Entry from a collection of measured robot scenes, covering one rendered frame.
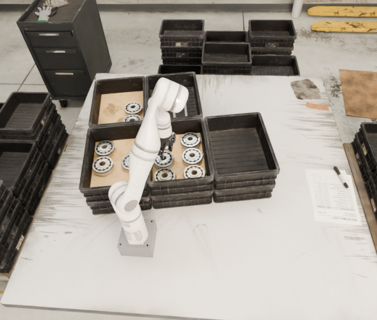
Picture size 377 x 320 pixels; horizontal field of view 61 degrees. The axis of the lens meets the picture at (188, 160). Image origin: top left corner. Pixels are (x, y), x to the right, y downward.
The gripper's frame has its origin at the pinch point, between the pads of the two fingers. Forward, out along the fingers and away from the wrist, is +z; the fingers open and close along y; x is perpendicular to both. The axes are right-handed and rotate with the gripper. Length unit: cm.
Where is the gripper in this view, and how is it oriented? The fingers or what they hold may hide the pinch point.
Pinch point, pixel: (166, 152)
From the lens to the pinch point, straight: 159.6
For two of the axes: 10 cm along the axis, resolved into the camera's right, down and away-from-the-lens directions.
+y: 6.4, -6.0, 4.8
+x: -7.7, -4.8, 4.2
